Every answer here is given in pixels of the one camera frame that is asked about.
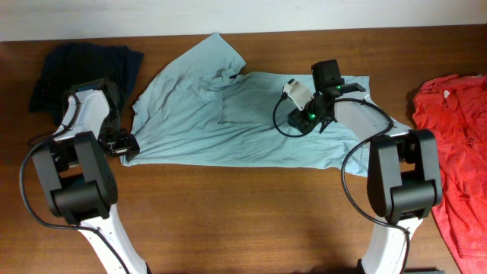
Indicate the red t-shirt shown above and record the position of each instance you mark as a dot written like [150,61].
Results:
[454,109]

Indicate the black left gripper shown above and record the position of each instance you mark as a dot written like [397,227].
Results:
[126,145]

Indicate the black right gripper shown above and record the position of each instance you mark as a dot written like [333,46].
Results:
[300,122]

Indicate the folded dark navy garment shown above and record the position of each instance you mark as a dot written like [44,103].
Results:
[77,63]

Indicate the light blue t-shirt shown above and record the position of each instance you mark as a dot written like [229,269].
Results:
[201,109]

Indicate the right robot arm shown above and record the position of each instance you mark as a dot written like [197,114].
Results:
[403,181]

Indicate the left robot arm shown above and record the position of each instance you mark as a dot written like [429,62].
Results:
[76,179]

